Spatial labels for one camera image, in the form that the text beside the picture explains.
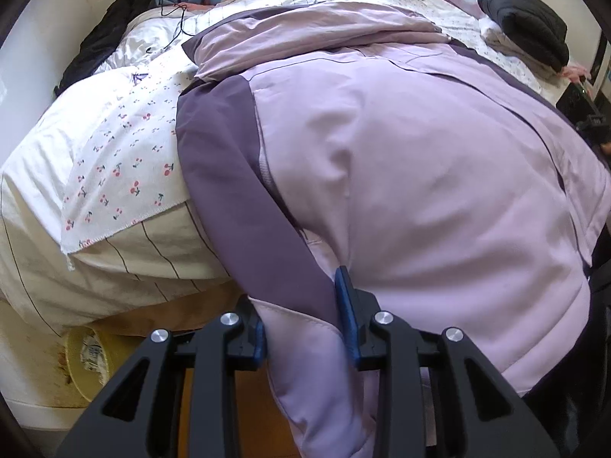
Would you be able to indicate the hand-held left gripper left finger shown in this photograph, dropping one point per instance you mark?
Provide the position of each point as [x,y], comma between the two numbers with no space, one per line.
[210,391]

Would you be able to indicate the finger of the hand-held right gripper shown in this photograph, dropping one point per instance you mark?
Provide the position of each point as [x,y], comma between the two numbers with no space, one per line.
[594,129]

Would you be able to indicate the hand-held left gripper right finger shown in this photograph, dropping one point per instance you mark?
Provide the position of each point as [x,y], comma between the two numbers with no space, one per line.
[346,324]

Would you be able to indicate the purple jacket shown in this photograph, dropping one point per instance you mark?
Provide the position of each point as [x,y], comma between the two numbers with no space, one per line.
[405,176]

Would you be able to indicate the black padded jacket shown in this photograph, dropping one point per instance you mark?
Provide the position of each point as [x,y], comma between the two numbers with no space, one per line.
[530,19]

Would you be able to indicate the yellow round bin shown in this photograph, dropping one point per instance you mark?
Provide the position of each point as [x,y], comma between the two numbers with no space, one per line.
[79,367]

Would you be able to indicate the cherry print bed sheet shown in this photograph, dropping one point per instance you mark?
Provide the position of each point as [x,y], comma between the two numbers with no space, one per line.
[129,162]

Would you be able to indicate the person's dark clothing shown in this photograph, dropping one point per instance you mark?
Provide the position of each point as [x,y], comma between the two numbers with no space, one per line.
[587,391]

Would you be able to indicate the white striped duvet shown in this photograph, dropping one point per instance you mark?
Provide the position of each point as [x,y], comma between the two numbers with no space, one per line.
[38,186]

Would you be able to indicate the black garment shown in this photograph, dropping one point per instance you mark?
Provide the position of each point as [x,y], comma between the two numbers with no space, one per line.
[105,33]

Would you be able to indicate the wooden bed frame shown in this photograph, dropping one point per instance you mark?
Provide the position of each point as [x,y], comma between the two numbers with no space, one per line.
[143,317]

